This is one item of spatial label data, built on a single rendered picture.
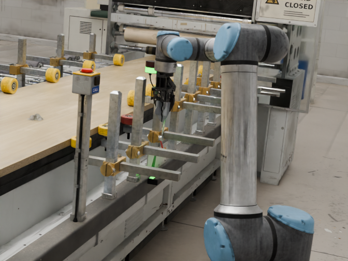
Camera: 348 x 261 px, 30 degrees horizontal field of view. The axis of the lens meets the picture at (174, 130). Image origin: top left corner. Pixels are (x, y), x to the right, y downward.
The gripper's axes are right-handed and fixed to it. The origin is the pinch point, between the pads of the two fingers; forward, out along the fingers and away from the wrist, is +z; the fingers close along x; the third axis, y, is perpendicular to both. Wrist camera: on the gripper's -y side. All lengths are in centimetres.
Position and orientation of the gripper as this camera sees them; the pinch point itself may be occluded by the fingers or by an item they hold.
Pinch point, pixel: (162, 118)
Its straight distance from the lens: 273.7
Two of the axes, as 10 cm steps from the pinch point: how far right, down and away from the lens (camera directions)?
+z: -0.9, 9.7, 2.3
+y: -3.2, 1.9, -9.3
